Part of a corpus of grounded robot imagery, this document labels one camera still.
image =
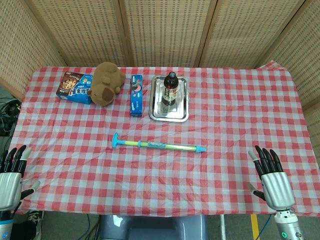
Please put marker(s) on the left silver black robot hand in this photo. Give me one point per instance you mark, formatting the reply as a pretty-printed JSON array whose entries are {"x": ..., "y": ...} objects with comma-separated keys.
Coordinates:
[{"x": 10, "y": 185}]

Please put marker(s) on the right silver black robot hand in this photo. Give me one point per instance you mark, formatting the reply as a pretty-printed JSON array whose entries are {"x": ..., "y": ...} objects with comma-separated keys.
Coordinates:
[{"x": 276, "y": 187}]

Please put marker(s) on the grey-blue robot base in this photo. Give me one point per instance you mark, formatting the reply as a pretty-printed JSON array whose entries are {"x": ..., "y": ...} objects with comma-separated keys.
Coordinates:
[{"x": 152, "y": 228}]

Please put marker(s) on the black sneaker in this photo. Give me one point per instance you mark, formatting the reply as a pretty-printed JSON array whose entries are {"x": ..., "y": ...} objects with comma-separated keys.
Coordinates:
[{"x": 32, "y": 222}]

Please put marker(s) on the yellow floor tape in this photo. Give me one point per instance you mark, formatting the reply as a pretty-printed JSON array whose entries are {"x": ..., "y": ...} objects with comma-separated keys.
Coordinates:
[{"x": 255, "y": 227}]

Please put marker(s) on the white table leg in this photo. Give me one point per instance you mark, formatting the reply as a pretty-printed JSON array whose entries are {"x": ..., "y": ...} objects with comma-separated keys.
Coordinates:
[{"x": 222, "y": 227}]

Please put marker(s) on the wide blue chocolate cookie box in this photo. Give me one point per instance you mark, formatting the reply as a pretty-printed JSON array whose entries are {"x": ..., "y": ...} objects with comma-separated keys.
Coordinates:
[{"x": 72, "y": 91}]

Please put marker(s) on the red white checkered tablecloth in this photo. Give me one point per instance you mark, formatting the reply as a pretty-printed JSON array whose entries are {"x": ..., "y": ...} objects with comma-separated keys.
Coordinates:
[{"x": 160, "y": 175}]

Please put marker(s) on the stainless steel tray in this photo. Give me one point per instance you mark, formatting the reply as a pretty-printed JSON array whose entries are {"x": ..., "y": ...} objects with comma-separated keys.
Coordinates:
[{"x": 181, "y": 110}]

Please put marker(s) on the woven bamboo screen panel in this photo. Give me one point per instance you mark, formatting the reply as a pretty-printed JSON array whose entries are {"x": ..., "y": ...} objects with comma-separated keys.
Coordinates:
[
  {"x": 167, "y": 32},
  {"x": 20, "y": 50},
  {"x": 82, "y": 32},
  {"x": 250, "y": 32},
  {"x": 305, "y": 50}
]

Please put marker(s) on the brown plush capybara toy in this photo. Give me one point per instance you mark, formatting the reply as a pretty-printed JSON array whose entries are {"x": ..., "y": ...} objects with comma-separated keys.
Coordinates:
[{"x": 105, "y": 85}]

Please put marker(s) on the dark drink bottle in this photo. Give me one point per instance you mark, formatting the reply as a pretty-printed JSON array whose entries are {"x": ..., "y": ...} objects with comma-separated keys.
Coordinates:
[{"x": 170, "y": 90}]

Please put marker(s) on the slim blue Oreo box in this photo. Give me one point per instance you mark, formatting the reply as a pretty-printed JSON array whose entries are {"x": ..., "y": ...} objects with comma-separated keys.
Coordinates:
[{"x": 136, "y": 100}]

